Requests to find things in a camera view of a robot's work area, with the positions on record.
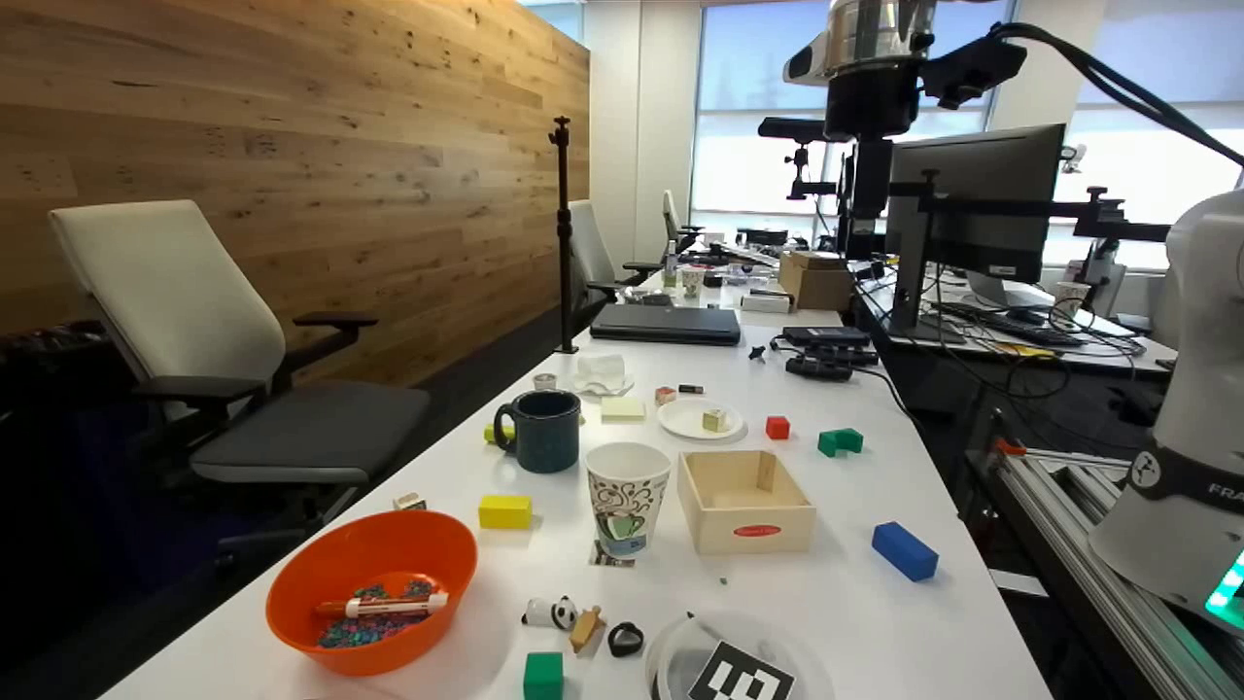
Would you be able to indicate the clear container with lid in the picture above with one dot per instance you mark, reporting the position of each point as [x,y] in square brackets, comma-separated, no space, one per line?
[731,658]

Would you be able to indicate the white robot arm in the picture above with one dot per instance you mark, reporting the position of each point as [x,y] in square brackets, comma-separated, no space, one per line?
[1179,523]

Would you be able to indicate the closed dark laptop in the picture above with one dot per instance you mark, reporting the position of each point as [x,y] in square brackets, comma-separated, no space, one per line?
[664,324]

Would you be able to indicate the dark teal mug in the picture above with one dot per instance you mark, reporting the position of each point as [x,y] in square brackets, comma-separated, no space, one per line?
[540,431]

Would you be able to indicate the white small plate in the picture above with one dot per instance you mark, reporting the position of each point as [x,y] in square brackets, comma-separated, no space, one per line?
[696,423]

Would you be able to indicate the patterned paper cup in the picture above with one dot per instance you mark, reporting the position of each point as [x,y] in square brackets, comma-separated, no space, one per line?
[628,493]

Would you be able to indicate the red small block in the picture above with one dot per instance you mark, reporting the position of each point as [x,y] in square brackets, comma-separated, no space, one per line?
[773,425]

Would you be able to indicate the light wooden box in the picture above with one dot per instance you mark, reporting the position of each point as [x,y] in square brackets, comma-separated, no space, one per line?
[742,504]

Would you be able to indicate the black device on table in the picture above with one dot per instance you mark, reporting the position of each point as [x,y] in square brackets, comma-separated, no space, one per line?
[828,352]

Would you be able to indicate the cardboard box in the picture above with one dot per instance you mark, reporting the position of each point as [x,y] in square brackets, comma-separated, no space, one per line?
[815,281]

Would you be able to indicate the yellow block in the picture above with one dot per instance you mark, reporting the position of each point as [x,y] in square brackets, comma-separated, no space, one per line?
[503,513]

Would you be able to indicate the black tripod pole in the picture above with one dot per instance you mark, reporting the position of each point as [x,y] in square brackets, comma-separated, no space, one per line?
[558,137]

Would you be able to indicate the green block far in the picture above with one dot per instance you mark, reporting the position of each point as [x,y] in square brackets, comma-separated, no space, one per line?
[839,443]

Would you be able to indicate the tan wooden piece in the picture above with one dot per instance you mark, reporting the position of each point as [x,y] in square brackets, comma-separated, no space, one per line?
[584,631]

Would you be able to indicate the green block near edge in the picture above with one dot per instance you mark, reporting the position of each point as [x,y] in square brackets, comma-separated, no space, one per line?
[540,680]

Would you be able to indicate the blue block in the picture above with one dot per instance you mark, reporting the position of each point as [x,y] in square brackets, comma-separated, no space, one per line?
[903,550]

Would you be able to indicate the orange plastic bowl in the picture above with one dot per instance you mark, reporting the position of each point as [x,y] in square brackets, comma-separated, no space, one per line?
[401,556]

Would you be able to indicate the black computer monitor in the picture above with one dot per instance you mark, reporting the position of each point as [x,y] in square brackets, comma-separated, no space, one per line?
[996,186]

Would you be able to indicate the white office chair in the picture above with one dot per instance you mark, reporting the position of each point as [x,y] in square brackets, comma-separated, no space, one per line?
[202,342]

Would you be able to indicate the black ring object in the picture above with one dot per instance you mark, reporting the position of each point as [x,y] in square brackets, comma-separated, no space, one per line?
[628,639]

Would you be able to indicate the overhead camera mount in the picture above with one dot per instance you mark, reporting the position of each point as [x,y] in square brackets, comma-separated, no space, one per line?
[872,63]

